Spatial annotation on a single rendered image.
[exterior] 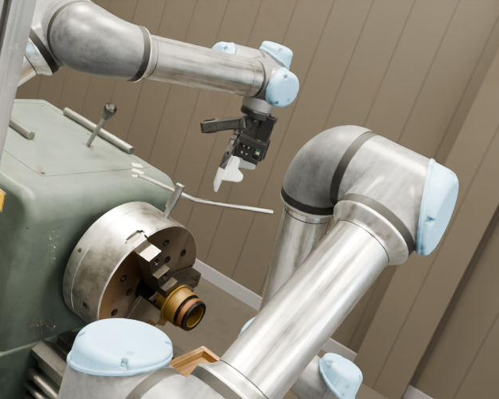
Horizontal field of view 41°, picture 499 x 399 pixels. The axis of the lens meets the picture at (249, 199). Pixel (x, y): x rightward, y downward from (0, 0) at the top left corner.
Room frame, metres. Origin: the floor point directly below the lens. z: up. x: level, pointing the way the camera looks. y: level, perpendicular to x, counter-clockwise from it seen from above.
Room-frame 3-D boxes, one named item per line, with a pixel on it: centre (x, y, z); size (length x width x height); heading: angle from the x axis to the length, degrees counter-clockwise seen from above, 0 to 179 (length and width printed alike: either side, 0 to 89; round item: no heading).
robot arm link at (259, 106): (1.53, 0.05, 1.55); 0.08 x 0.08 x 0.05
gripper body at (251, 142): (1.53, 0.05, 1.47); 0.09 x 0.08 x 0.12; 81
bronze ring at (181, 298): (1.35, 0.06, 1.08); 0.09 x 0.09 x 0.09; 60
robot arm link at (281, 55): (1.52, 0.06, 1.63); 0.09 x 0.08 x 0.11; 133
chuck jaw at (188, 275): (1.47, 0.08, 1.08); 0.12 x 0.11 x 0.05; 150
